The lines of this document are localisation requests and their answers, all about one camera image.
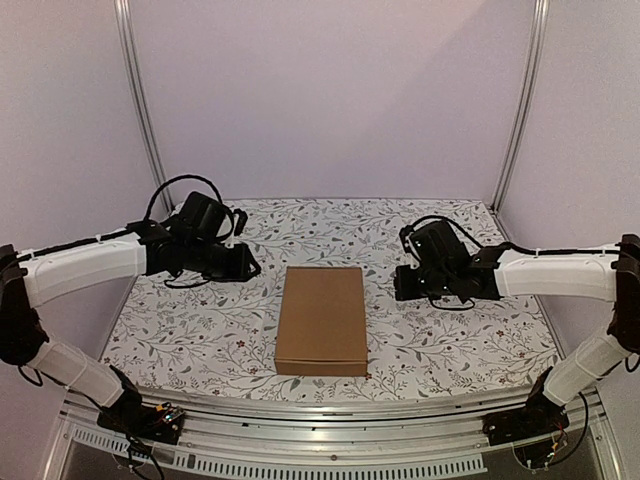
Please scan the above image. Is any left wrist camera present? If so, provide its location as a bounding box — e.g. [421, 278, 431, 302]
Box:
[220, 208, 248, 248]

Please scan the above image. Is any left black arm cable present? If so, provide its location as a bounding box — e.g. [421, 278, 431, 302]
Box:
[144, 173, 226, 226]

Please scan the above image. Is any floral patterned table mat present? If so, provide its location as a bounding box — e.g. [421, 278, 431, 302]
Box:
[102, 199, 559, 403]

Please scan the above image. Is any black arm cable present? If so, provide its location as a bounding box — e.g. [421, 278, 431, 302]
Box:
[144, 173, 226, 226]
[407, 214, 626, 259]

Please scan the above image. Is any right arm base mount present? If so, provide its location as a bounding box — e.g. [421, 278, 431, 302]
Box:
[482, 406, 569, 470]

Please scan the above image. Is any front aluminium rail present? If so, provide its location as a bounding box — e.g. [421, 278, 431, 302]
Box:
[43, 388, 628, 479]

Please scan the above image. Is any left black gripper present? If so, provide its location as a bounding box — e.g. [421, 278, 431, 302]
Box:
[185, 237, 261, 283]

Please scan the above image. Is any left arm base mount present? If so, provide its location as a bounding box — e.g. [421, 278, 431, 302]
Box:
[97, 400, 186, 445]

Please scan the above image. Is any left aluminium frame post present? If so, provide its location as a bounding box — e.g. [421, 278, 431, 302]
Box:
[113, 0, 168, 187]

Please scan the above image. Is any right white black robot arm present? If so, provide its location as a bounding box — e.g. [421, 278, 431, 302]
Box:
[394, 215, 639, 436]

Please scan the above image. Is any aluminium frame post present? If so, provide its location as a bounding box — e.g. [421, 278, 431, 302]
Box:
[113, 0, 168, 187]
[490, 0, 550, 215]

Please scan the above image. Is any brown cardboard box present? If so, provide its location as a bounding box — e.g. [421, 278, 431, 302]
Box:
[274, 267, 368, 377]

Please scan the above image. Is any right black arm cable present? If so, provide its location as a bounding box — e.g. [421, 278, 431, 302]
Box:
[407, 214, 626, 259]

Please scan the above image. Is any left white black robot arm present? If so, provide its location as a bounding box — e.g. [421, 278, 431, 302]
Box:
[1, 192, 261, 434]

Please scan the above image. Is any right aluminium frame post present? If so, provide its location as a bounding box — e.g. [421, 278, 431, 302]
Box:
[490, 0, 550, 215]

